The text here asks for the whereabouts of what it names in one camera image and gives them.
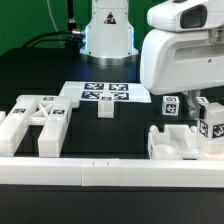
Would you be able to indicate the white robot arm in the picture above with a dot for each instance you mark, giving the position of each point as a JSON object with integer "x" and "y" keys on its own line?
{"x": 109, "y": 37}

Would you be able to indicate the white chair backrest frame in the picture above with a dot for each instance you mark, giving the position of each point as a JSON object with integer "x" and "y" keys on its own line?
{"x": 53, "y": 113}

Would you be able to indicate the white front rail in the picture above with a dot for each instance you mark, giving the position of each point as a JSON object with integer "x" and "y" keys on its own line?
{"x": 111, "y": 172}

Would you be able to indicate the white chair seat part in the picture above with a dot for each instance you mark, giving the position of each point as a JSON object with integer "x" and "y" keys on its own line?
{"x": 175, "y": 142}

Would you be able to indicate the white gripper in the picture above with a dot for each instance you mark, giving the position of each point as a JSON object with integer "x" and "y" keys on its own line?
{"x": 184, "y": 51}

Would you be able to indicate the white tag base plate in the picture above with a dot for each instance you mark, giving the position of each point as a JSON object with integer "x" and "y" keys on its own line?
{"x": 90, "y": 91}

